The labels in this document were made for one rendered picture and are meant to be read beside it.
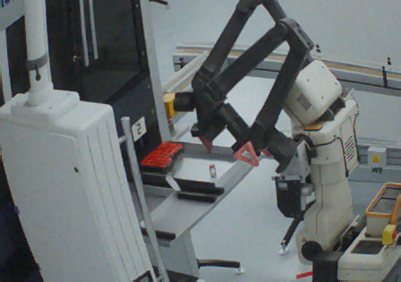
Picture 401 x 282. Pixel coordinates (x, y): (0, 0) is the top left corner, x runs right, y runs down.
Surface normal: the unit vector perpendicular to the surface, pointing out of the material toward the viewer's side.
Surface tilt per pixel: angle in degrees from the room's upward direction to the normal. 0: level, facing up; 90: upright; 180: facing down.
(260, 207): 0
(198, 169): 0
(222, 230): 0
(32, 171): 90
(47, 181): 90
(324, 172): 90
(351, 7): 90
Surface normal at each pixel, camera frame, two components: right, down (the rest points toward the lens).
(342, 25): -0.47, 0.44
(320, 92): 0.50, -0.52
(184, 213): -0.15, -0.90
